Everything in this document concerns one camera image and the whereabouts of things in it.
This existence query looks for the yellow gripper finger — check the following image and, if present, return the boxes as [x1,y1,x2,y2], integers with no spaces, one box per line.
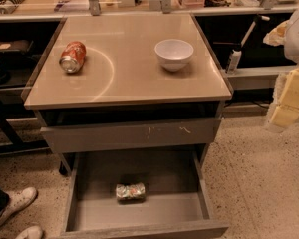
[269,67,299,128]
[263,21,288,47]

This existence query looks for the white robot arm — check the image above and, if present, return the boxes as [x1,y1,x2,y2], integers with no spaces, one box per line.
[263,8,299,132]

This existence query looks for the closed top drawer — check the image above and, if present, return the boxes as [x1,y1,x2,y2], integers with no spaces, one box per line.
[41,118,220,153]

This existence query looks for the grey drawer cabinet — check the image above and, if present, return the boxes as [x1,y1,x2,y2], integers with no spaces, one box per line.
[20,13,234,239]

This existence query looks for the open middle drawer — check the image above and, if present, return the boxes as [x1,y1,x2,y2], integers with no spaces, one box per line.
[60,148,228,239]

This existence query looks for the orange soda can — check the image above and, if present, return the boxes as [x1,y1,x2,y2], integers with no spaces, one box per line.
[59,41,86,74]

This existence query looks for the white bowl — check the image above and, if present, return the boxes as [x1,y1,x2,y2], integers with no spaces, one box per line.
[154,39,194,72]

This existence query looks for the white sneaker lower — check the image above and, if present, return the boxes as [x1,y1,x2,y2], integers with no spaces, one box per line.
[15,226,44,239]

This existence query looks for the white sneaker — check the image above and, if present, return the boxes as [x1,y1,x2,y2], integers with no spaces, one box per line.
[15,226,44,239]
[0,187,38,227]

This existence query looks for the white sneaker upper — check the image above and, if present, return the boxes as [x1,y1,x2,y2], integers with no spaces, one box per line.
[0,187,38,227]

